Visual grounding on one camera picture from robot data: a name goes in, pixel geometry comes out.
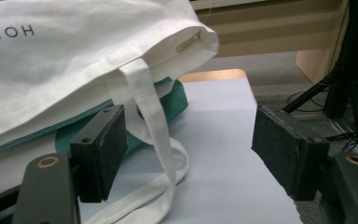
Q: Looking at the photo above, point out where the black metal stand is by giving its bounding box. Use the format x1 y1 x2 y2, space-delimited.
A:
282 0 358 157

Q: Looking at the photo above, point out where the light wooden shelf frame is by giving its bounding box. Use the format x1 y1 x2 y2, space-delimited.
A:
192 0 351 85

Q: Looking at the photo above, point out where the black floor cable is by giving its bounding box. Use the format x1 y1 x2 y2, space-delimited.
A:
286 90 325 110

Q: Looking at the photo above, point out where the white table board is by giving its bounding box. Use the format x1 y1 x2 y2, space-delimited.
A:
77 77 304 224

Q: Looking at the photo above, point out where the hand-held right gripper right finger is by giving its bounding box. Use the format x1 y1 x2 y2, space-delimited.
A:
251 105 330 202

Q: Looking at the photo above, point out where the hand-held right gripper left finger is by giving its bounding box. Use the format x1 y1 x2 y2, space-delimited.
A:
69 105 129 203

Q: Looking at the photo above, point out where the white canvas tote bag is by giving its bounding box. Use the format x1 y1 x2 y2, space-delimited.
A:
0 0 221 224

